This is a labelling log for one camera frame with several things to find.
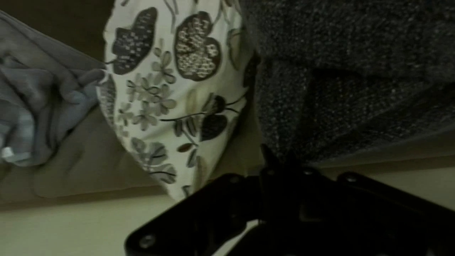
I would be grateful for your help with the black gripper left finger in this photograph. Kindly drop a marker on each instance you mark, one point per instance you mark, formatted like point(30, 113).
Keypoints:
point(201, 224)

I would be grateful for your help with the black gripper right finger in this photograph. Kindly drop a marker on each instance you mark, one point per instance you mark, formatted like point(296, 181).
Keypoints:
point(353, 215)

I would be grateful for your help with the dark grey fleece blanket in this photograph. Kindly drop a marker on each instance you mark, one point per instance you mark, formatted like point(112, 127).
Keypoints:
point(339, 77)

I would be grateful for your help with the olive tufted sofa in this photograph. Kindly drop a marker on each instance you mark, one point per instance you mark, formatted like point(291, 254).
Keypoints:
point(92, 158)

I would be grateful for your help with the floral black white pillow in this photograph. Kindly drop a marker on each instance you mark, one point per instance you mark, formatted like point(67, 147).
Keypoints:
point(174, 86)

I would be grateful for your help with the light grey crumpled cloth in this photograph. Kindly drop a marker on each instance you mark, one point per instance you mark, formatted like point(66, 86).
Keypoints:
point(46, 90)

